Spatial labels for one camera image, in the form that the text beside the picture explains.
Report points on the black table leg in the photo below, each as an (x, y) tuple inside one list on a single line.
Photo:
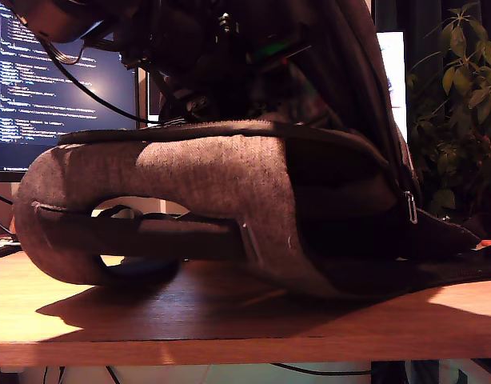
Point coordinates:
[(389, 374)]

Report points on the monitor showing dark code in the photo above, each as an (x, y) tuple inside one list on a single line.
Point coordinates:
[(29, 100)]

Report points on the dark curtain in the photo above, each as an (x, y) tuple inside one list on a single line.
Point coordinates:
[(413, 16)]

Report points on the flat black desk object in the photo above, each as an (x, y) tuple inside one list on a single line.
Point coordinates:
[(3, 248)]

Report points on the green leafy houseplant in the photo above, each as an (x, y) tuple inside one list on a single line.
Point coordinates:
[(461, 132)]

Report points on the grey fabric backpack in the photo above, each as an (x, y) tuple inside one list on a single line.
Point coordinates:
[(209, 180)]

